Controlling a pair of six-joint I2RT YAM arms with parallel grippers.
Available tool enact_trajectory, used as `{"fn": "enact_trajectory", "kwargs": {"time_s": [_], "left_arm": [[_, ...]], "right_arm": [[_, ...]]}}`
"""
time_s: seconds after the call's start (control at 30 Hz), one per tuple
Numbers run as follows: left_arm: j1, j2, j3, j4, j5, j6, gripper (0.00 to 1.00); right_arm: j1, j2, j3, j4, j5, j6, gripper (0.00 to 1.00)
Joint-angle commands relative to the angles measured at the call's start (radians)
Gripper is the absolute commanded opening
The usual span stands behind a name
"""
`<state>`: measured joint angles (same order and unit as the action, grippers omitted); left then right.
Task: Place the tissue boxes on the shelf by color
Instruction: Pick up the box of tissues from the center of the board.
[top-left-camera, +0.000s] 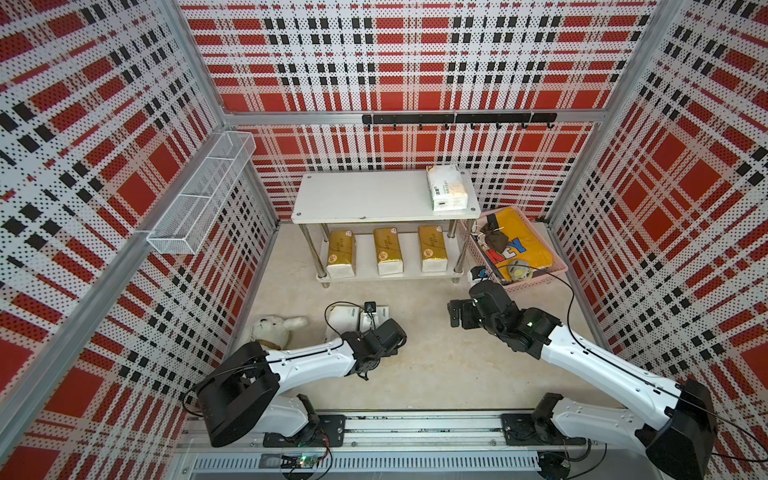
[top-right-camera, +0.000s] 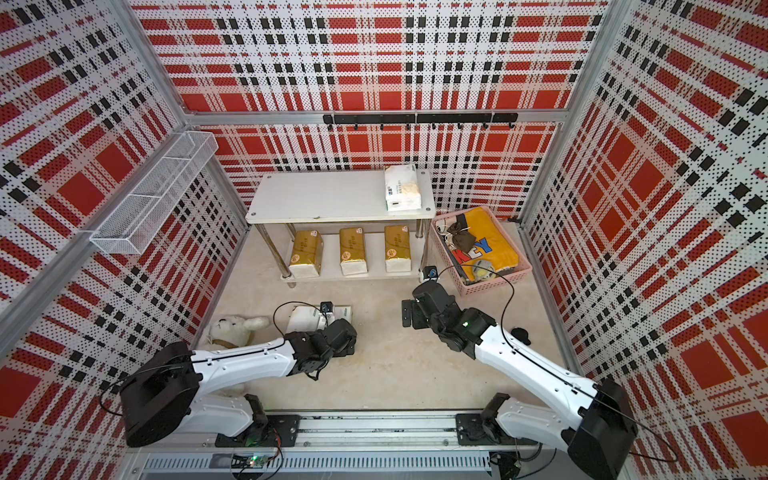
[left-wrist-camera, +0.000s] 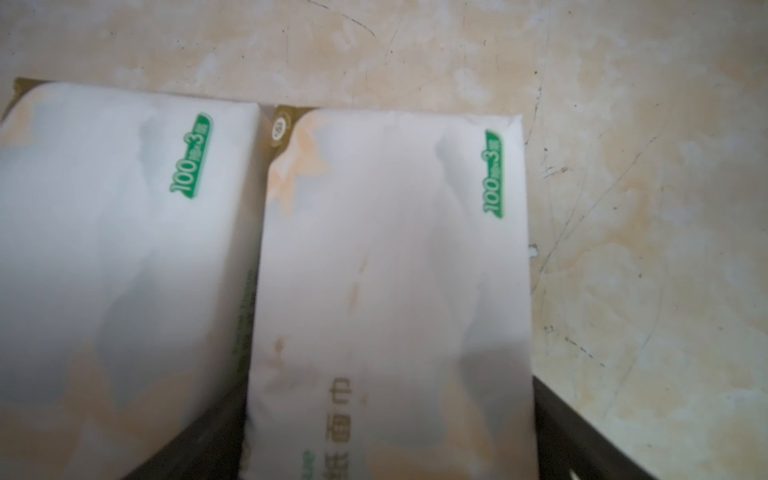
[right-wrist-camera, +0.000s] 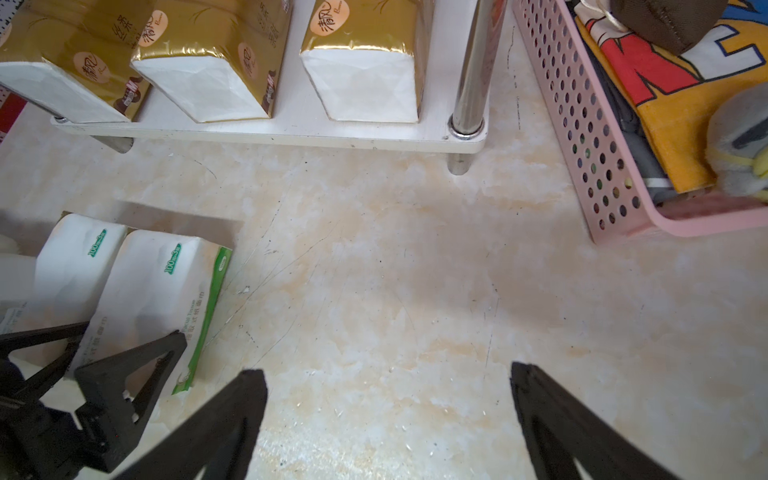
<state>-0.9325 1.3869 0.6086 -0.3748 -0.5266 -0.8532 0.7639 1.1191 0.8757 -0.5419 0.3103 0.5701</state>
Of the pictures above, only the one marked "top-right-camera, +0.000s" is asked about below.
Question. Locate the white two-tier metal shelf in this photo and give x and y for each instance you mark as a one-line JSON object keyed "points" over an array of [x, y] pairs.
{"points": [[328, 201]]}

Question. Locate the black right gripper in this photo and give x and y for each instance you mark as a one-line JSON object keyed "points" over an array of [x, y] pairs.
{"points": [[417, 320]]}

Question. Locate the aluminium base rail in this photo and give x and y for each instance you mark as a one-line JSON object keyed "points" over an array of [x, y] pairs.
{"points": [[329, 442]]}

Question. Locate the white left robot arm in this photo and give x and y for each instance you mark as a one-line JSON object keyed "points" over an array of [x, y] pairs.
{"points": [[176, 390]]}

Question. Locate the white tissue pack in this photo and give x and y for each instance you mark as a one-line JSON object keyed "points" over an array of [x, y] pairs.
{"points": [[402, 191], [306, 319], [342, 312]]}

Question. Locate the gold tissue pack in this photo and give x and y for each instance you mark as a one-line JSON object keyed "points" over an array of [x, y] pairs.
{"points": [[306, 255], [352, 251], [397, 249]]}

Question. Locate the small black floor object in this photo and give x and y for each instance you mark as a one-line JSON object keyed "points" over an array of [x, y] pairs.
{"points": [[521, 335]]}

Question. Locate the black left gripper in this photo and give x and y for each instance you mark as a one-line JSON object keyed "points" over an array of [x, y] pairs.
{"points": [[349, 350]]}

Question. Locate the white wire mesh wall basket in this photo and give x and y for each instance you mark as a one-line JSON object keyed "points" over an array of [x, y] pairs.
{"points": [[134, 223]]}

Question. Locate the yellow folded shirt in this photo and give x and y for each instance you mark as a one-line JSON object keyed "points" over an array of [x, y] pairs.
{"points": [[479, 246]]}

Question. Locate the white plush toy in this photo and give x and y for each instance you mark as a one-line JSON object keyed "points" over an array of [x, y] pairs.
{"points": [[230, 332]]}

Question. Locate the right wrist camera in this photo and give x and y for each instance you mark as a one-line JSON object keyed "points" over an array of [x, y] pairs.
{"points": [[430, 273]]}

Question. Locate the black wall hook rail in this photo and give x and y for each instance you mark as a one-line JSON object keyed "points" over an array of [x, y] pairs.
{"points": [[421, 118]]}

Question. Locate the pink plastic basket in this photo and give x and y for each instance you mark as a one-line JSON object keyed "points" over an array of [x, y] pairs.
{"points": [[442, 241]]}

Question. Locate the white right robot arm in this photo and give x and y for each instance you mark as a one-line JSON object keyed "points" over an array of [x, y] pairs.
{"points": [[590, 421]]}

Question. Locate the green circuit board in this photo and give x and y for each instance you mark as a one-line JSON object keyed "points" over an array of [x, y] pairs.
{"points": [[243, 462]]}

